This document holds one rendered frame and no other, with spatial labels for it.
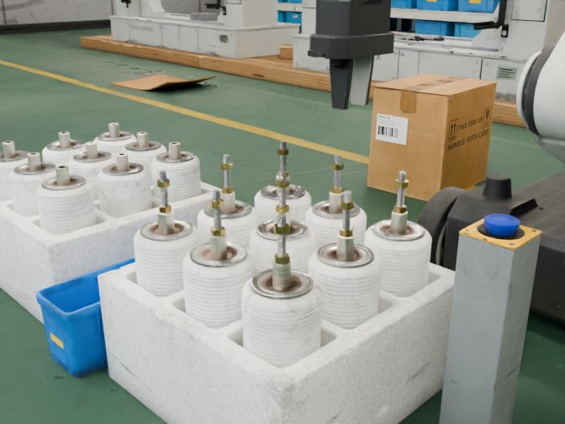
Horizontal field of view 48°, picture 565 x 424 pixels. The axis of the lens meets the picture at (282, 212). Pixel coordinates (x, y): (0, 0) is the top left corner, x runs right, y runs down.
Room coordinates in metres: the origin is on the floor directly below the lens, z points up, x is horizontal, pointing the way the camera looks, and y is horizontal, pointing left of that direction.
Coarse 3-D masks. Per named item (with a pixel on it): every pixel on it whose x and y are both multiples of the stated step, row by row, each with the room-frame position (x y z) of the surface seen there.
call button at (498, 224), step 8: (488, 216) 0.70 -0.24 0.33; (496, 216) 0.70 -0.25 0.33; (504, 216) 0.70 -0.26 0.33; (512, 216) 0.70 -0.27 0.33; (488, 224) 0.68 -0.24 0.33; (496, 224) 0.68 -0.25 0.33; (504, 224) 0.68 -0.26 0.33; (512, 224) 0.68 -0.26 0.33; (496, 232) 0.68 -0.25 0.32; (504, 232) 0.68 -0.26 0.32; (512, 232) 0.68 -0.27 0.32
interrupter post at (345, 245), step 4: (340, 236) 0.75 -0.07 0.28; (352, 236) 0.75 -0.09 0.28; (340, 240) 0.75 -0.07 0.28; (344, 240) 0.75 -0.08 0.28; (348, 240) 0.75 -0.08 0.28; (352, 240) 0.75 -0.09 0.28; (340, 244) 0.75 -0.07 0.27; (344, 244) 0.75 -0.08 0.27; (348, 244) 0.75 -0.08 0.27; (352, 244) 0.75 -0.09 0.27; (340, 248) 0.75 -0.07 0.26; (344, 248) 0.75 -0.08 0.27; (348, 248) 0.75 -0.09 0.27; (352, 248) 0.75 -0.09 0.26; (340, 252) 0.75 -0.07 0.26; (344, 252) 0.75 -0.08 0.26; (348, 252) 0.75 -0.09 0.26; (352, 252) 0.75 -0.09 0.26; (340, 256) 0.75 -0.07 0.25; (344, 256) 0.75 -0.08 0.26; (348, 256) 0.75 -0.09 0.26; (352, 256) 0.75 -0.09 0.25
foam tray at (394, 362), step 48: (432, 288) 0.80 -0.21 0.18; (144, 336) 0.76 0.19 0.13; (192, 336) 0.68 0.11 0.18; (240, 336) 0.70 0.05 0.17; (336, 336) 0.68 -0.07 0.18; (384, 336) 0.70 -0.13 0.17; (432, 336) 0.78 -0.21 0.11; (144, 384) 0.77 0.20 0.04; (192, 384) 0.69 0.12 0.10; (240, 384) 0.62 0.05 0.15; (288, 384) 0.58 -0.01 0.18; (336, 384) 0.63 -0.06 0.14; (384, 384) 0.70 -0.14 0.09; (432, 384) 0.79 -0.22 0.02
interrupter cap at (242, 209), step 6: (240, 204) 0.95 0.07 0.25; (246, 204) 0.95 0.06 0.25; (204, 210) 0.92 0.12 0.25; (210, 210) 0.92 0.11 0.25; (240, 210) 0.92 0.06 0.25; (246, 210) 0.92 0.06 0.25; (210, 216) 0.90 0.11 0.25; (222, 216) 0.89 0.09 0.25; (228, 216) 0.89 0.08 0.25; (234, 216) 0.89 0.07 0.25; (240, 216) 0.90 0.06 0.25
